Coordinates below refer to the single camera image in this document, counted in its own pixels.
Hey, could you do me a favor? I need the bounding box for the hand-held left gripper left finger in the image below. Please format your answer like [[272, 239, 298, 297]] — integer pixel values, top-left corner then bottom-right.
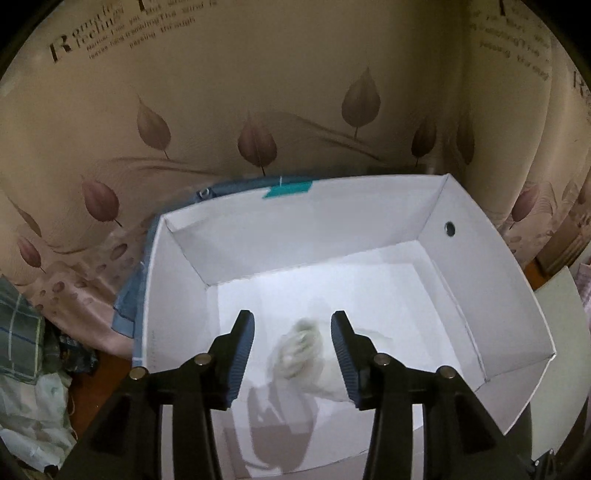
[[55, 310, 256, 480]]

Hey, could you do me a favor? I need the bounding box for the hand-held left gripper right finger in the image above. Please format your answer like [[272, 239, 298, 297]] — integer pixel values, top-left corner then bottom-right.
[[331, 310, 532, 480]]

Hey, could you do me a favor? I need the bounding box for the white cardboard box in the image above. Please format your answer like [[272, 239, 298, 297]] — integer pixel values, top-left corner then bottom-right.
[[131, 173, 557, 480]]

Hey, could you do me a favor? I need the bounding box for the blue cloth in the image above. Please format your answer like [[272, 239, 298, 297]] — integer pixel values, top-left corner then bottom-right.
[[111, 174, 315, 343]]

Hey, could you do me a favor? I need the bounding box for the dark patterned cloth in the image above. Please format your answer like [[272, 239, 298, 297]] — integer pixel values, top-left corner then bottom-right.
[[58, 333, 100, 374]]

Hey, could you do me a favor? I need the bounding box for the white board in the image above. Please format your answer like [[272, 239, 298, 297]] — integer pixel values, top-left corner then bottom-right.
[[531, 265, 591, 462]]

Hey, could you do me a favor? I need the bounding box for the white plastic bag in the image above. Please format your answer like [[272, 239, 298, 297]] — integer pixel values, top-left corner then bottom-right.
[[0, 369, 79, 472]]

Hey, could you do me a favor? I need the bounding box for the plaid cloth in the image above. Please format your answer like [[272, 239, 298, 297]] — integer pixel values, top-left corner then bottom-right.
[[0, 274, 61, 384]]

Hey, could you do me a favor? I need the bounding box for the brown wooden board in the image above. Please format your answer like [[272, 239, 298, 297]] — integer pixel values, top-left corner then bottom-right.
[[536, 217, 591, 278]]

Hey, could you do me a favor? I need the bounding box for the leaf print curtain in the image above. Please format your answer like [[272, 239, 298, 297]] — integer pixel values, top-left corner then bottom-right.
[[0, 0, 591, 361]]

